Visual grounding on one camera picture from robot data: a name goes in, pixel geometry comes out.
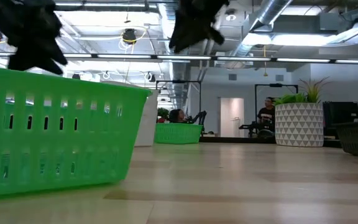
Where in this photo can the bright ceiling light panel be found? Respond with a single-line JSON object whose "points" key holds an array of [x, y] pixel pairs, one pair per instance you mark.
{"points": [[291, 40]]}

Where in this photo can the dark green background plant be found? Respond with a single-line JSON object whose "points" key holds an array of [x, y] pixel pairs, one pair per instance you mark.
{"points": [[163, 113]]}

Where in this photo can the black equipment cart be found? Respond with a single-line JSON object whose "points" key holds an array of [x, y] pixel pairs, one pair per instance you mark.
{"points": [[340, 113]]}

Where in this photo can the green artificial plant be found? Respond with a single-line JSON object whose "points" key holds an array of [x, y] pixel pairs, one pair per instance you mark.
{"points": [[294, 98]]}

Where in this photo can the black background rig frame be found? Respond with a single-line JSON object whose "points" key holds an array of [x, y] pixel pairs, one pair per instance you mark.
{"points": [[275, 85], [179, 81]]}

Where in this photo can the person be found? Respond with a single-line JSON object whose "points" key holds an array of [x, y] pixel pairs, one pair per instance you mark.
{"points": [[176, 115], [266, 116]]}

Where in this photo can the white plastic basket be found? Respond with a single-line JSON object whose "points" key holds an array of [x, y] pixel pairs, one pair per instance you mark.
{"points": [[149, 124]]}

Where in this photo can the black overhead camera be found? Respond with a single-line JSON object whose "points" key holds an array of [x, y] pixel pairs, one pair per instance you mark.
{"points": [[129, 35]]}

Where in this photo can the overhead LED light bar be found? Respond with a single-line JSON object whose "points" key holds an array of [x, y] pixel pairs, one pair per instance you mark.
{"points": [[182, 57]]}

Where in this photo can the bright white doorway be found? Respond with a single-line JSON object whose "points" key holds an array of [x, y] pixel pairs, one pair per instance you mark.
{"points": [[232, 112]]}

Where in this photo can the smooth silver ceiling duct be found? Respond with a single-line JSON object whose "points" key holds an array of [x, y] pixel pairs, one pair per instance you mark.
{"points": [[269, 12]]}

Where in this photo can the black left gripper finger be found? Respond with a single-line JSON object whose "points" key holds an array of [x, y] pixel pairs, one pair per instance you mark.
{"points": [[57, 56], [33, 63]]}

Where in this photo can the corrugated silver ceiling duct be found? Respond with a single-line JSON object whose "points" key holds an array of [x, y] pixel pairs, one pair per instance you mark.
{"points": [[179, 71]]}

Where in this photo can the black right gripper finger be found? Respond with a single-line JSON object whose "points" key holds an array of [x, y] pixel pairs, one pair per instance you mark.
{"points": [[216, 35], [185, 34]]}

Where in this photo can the white triangle-patterned plant pot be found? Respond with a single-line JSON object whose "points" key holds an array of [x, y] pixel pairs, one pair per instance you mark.
{"points": [[298, 124]]}

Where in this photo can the black background robot arm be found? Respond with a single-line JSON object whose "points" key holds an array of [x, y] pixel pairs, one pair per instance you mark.
{"points": [[253, 126], [200, 116]]}

